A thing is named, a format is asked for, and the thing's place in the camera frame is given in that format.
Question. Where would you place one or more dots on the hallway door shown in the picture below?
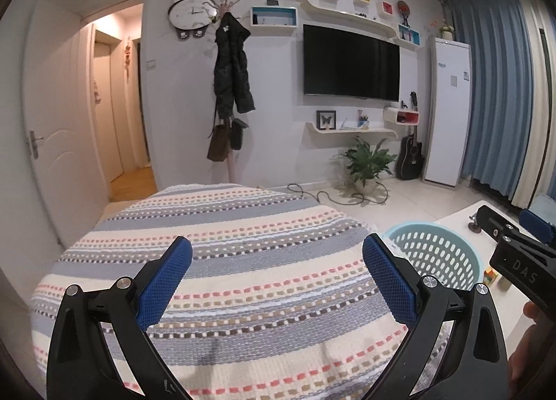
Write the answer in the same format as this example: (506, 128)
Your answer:
(108, 113)

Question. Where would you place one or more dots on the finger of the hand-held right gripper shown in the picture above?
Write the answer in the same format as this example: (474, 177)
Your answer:
(541, 226)
(495, 222)

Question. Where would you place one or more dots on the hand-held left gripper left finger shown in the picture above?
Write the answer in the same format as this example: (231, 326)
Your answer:
(167, 282)

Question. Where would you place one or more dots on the wall-mounted television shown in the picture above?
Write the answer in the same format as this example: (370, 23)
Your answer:
(349, 63)

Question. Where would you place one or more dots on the person's right hand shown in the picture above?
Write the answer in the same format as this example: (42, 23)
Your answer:
(536, 348)

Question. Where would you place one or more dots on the small blue-lined shelf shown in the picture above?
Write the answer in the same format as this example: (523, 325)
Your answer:
(409, 35)

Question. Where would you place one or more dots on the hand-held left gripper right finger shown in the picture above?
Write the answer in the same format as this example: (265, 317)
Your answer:
(388, 278)

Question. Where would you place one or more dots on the curved white upper shelf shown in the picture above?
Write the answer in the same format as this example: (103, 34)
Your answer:
(347, 13)

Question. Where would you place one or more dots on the blue curtain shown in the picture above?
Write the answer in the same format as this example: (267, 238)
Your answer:
(495, 100)

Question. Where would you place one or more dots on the white and red box shelf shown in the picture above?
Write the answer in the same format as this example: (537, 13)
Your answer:
(402, 116)

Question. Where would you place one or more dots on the pen holder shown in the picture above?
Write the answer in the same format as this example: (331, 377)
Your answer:
(363, 120)

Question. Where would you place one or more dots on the beige curtain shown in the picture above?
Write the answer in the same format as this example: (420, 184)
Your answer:
(536, 100)

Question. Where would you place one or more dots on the curved white lower shelf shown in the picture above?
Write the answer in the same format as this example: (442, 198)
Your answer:
(352, 131)

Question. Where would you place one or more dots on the white standing air conditioner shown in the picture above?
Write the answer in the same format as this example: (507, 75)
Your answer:
(447, 113)

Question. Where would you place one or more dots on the black hanging bag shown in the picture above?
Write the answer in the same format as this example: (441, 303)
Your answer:
(238, 135)

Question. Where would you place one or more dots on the round red ornament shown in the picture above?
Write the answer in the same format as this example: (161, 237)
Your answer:
(404, 9)

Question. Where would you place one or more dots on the small potted flower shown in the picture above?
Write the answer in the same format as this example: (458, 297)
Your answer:
(446, 30)

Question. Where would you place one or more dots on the blue-lined box shelf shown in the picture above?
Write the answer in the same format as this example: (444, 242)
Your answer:
(273, 17)

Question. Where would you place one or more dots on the small metal stand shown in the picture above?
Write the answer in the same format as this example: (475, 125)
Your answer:
(473, 225)

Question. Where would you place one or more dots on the small red wall box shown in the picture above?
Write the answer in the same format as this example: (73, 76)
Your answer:
(387, 8)

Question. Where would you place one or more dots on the striped woven blanket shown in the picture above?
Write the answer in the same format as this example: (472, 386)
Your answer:
(269, 261)

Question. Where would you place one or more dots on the brown hanging bag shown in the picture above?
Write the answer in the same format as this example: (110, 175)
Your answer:
(218, 143)

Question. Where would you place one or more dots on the curved white shelf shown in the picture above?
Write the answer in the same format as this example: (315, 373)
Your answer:
(352, 131)
(347, 13)

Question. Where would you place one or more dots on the panda wall clock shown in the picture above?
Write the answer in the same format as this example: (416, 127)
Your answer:
(191, 13)

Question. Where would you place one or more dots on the potted green plant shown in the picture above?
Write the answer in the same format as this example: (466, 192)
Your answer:
(367, 163)

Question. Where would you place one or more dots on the red hanging ornament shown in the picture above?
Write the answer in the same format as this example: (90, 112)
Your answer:
(127, 57)

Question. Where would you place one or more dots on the black puffer coat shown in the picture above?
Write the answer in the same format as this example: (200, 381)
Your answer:
(232, 65)

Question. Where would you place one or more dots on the light blue plastic basket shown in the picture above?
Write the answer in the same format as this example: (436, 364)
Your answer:
(434, 252)

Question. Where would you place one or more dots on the framed butterfly picture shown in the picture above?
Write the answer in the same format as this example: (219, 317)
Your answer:
(325, 119)

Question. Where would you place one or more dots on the pink coat rack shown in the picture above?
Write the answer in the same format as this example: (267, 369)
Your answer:
(234, 169)

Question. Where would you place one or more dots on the colourful puzzle cube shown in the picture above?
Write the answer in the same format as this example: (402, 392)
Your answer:
(491, 276)

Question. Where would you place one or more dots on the white room door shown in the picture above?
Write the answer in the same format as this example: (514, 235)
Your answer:
(65, 122)

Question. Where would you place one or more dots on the black acoustic guitar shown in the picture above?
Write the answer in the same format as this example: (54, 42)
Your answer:
(409, 156)

